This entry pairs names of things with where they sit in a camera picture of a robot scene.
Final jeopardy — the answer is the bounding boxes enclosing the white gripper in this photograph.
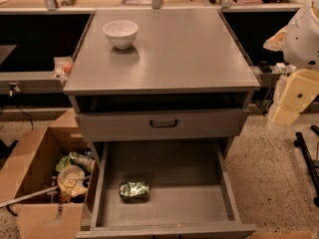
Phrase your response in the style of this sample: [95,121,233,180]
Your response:
[263,27,319,126]

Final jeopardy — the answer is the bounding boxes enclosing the black drawer handle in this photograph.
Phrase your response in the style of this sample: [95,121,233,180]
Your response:
[150,119,178,128]

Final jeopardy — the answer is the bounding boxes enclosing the white ceramic bowl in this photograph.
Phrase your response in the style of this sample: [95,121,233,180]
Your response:
[103,20,139,49]

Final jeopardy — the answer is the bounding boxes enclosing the small orange ball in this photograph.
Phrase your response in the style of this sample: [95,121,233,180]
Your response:
[63,64,73,75]

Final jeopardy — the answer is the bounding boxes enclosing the long grey stick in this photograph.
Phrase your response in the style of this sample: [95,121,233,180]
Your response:
[0,175,91,208]

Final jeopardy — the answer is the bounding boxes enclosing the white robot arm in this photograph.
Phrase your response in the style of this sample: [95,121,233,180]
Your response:
[263,0,319,127]

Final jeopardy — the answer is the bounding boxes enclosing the black metal stand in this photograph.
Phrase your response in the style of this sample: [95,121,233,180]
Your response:
[294,131,319,207]

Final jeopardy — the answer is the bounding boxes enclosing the crumpled tan paper bag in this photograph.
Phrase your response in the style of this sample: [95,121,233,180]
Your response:
[58,165,88,197]

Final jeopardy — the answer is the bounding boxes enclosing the brown cardboard box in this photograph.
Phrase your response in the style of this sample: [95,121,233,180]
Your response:
[0,110,99,239]

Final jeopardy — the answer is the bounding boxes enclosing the closed grey top drawer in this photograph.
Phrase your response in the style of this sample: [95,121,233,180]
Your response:
[76,109,248,142]

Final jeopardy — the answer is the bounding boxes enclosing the grey drawer cabinet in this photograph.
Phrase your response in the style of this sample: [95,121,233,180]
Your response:
[62,7,262,239]

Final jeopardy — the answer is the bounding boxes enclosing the green chip bag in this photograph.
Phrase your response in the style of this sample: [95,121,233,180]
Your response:
[56,152,95,172]

